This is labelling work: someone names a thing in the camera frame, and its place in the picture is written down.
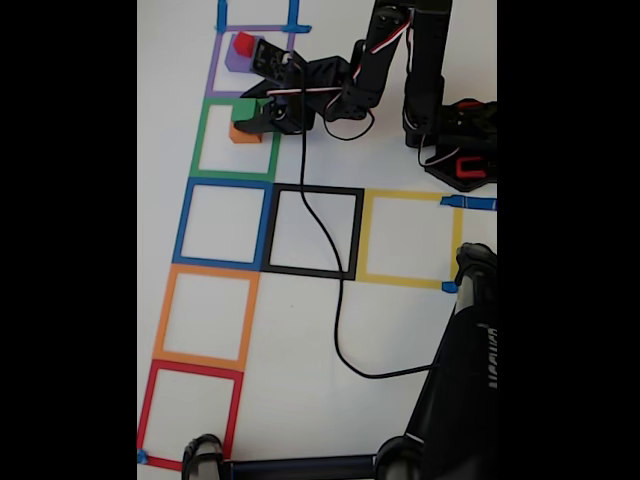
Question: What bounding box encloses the orange cube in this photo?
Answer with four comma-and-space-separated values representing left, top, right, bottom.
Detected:
229, 119, 265, 145

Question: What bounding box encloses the green cube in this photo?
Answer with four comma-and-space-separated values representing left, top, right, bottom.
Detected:
232, 98, 274, 124

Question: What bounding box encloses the purple square block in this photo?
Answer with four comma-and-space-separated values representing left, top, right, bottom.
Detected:
223, 34, 266, 72

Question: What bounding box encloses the long blue tape strip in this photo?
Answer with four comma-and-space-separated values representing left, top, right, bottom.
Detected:
439, 195, 498, 212

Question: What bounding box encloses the black tripod stand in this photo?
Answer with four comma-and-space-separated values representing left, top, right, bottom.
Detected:
180, 242, 498, 480

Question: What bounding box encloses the black camera cable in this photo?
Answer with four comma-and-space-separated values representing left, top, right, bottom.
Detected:
298, 64, 442, 380

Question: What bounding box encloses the red square frame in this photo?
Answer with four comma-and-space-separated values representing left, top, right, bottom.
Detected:
137, 359, 245, 472

